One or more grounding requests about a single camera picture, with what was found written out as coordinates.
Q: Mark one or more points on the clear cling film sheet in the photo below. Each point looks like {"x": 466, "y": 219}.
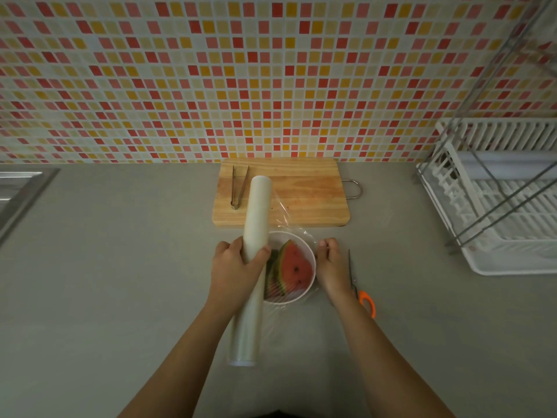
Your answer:
{"x": 287, "y": 221}

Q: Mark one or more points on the red watermelon slice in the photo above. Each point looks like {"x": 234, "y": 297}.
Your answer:
{"x": 296, "y": 269}
{"x": 271, "y": 276}

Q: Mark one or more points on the person's right thumb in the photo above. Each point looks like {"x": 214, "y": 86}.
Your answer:
{"x": 319, "y": 261}

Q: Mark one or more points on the metal tongs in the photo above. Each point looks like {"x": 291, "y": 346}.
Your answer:
{"x": 235, "y": 195}

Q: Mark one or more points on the person's right forearm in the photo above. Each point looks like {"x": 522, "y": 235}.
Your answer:
{"x": 383, "y": 365}

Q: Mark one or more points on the white cling film roll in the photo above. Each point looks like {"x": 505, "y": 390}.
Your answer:
{"x": 256, "y": 213}

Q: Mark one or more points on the person's left hand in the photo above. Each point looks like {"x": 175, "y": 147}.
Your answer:
{"x": 228, "y": 278}

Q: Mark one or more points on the person's left thumb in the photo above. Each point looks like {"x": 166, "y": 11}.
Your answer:
{"x": 260, "y": 257}

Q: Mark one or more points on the wooden cutting board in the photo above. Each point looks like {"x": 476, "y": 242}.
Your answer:
{"x": 309, "y": 187}

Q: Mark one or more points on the stainless steel sink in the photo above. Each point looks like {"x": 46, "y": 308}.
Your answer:
{"x": 19, "y": 191}

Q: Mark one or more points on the person's left forearm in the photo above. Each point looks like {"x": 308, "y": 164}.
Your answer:
{"x": 182, "y": 365}

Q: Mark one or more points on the white plastic dish rack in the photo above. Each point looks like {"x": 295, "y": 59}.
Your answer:
{"x": 500, "y": 230}

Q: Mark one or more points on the person's right hand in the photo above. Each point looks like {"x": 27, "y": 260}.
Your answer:
{"x": 333, "y": 272}

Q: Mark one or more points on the white round bowl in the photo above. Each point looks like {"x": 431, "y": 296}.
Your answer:
{"x": 304, "y": 248}

